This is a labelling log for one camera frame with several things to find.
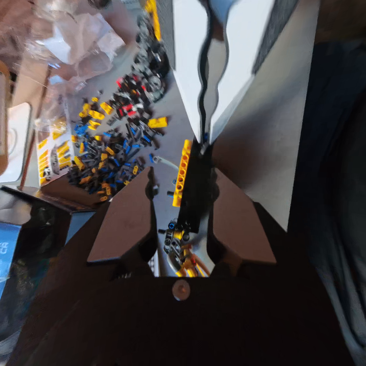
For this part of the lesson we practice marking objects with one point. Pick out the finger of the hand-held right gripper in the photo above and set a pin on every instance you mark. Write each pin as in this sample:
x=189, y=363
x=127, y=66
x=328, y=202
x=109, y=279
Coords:
x=188, y=57
x=246, y=43

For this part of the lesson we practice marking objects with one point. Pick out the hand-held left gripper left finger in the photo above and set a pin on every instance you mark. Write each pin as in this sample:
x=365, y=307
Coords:
x=123, y=228

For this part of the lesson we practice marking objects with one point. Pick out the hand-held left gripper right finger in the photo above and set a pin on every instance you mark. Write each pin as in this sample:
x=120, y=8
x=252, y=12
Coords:
x=240, y=228

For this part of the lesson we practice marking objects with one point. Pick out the yellow grey brick vehicle model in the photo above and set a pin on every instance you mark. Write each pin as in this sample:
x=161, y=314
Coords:
x=194, y=185

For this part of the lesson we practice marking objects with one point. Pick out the black axle rod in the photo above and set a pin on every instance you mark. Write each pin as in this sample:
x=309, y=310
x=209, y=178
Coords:
x=204, y=148

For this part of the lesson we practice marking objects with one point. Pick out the grey desk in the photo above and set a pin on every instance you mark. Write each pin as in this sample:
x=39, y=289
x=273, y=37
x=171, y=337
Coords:
x=257, y=128

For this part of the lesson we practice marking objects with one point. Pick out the blue cardboard kit box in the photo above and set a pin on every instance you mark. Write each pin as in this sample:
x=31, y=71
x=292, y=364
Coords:
x=80, y=223

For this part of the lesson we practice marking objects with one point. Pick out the pile of loose building pieces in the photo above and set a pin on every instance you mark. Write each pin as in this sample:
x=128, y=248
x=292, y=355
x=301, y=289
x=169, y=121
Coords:
x=114, y=160

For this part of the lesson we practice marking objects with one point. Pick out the yellow black sticker sheet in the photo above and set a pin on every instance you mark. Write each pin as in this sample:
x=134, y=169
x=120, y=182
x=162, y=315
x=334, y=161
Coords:
x=54, y=160

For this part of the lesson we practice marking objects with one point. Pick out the person's grey trousers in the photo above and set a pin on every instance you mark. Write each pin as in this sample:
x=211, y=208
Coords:
x=328, y=171

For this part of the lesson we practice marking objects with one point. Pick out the crumpled clear plastic bag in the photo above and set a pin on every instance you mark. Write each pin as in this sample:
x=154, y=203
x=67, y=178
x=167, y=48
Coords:
x=80, y=43

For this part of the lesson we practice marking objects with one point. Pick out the white flat stand base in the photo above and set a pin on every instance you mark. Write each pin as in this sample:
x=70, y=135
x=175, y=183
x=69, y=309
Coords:
x=14, y=137

